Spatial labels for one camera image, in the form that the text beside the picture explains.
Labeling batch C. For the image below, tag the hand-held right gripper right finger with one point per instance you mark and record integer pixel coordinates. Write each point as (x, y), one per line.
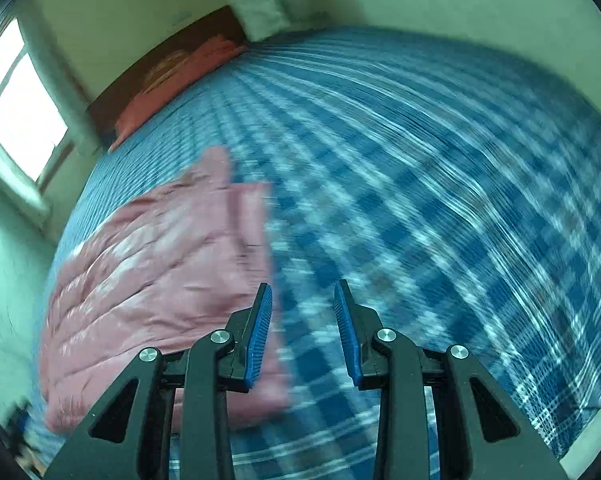
(348, 342)

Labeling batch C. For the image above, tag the blue plaid bed sheet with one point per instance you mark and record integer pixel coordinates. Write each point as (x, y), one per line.
(430, 185)

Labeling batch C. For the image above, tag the window beside headboard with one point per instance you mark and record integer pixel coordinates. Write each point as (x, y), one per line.
(25, 110)

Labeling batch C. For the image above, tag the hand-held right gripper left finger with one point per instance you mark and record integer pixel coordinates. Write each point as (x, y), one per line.
(258, 342)

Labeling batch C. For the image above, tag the wall socket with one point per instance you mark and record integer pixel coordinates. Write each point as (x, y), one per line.
(181, 16)

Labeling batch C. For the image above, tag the pink puffer jacket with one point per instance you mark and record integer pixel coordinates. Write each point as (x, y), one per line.
(155, 260)

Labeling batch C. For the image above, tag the dark wooden headboard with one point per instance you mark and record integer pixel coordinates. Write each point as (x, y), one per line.
(205, 27)

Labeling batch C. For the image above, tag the long pale curtain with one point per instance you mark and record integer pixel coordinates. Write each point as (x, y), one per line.
(260, 5)

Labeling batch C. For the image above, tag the red pillow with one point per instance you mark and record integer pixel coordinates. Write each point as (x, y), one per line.
(145, 106)

